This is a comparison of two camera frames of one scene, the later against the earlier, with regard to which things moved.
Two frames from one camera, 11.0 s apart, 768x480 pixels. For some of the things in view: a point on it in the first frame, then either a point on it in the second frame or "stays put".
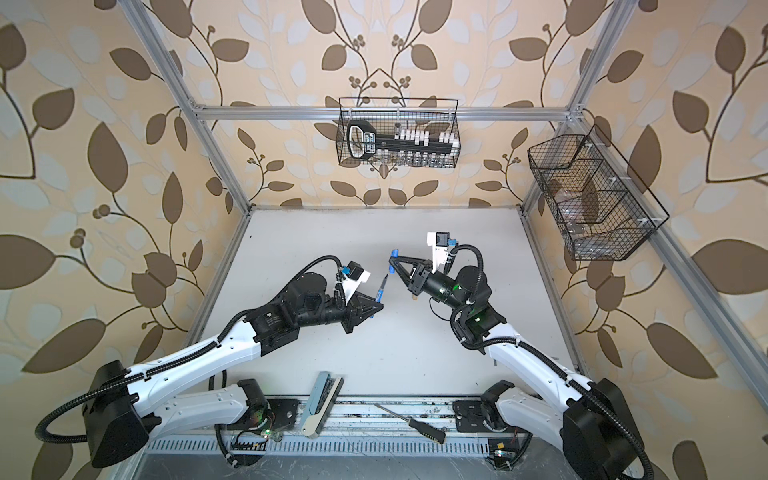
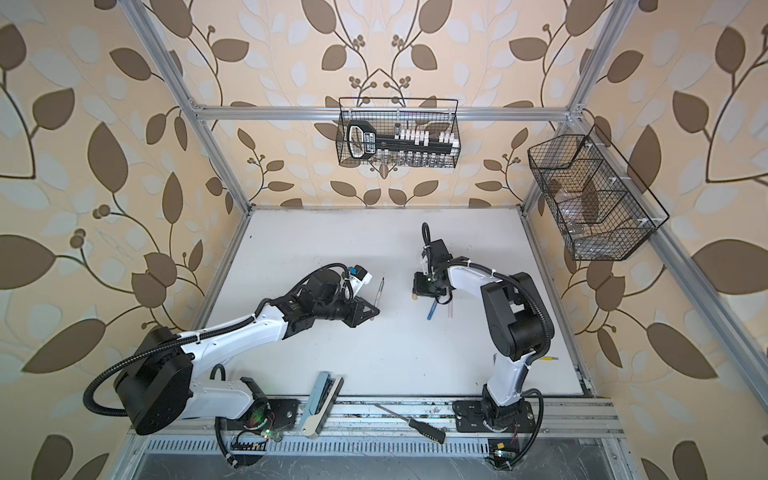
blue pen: x=380 y=291 -> x=433 y=307
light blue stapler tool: x=321 y=402 stays put
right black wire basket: x=603 y=209 stays put
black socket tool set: x=408 y=147 stays put
